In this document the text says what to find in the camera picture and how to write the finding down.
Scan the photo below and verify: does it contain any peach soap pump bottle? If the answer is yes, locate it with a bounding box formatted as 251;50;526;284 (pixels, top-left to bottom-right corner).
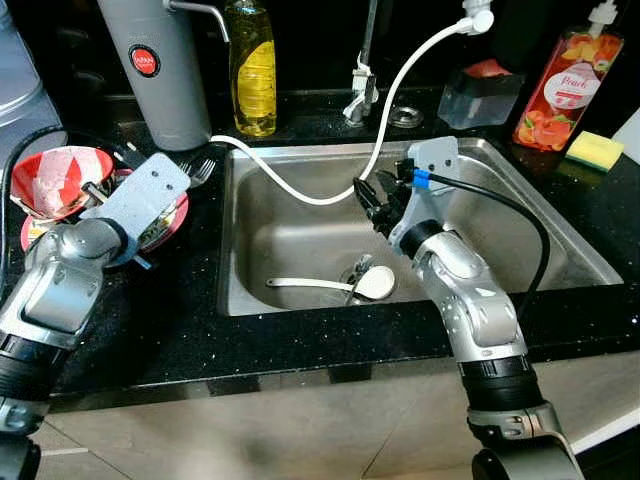
513;0;627;154

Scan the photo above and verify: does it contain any chrome sink faucet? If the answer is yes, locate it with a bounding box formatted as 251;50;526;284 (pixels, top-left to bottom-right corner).
343;0;382;127

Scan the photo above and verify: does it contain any large pale water jug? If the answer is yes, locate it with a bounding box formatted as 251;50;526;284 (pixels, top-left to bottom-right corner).
0;0;64;161

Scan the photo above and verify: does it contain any clear container with red lid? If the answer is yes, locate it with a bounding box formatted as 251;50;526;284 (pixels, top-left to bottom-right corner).
437;58;527;132

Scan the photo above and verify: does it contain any red and white bowl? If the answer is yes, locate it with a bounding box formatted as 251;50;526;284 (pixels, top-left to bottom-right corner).
9;146;116;222

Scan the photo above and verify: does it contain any stainless steel sink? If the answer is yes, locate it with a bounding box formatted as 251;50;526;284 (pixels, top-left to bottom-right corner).
217;137;626;319

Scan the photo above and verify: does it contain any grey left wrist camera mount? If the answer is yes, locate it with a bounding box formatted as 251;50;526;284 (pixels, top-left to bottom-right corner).
85;153;192;253

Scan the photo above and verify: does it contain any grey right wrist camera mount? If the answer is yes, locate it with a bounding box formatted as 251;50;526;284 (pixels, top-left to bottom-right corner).
388;137;462;257

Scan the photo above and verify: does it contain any pink round plate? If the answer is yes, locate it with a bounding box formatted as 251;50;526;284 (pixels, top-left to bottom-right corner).
20;190;191;259

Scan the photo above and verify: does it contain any yellow oil bottle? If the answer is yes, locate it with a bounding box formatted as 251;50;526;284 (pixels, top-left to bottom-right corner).
224;0;278;139

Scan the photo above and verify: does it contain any beige cabinet front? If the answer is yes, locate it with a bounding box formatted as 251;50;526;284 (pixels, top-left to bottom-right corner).
30;348;640;480

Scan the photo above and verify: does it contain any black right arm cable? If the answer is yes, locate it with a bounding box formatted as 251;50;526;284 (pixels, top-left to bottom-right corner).
424;172;552;323

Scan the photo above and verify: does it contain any grey cylinder with red label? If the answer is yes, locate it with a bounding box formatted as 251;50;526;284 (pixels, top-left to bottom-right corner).
97;0;231;152

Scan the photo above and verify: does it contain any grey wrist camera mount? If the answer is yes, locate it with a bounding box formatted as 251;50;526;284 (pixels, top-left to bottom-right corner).
85;153;192;253
388;137;462;257

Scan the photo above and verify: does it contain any yellow green sponge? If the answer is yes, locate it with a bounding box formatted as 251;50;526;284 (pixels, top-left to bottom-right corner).
564;130;626;172

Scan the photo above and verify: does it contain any metal sink drain strainer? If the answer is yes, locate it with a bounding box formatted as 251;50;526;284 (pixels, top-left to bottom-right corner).
340;255;377;293

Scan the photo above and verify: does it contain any white flexible hose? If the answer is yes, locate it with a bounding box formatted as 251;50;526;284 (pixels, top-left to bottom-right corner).
210;0;497;207

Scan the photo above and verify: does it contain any silver metal fork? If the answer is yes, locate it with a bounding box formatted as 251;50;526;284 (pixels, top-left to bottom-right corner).
180;158;217;190

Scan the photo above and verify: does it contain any small metal ring cover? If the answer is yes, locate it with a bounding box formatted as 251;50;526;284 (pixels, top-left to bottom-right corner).
390;105;424;130

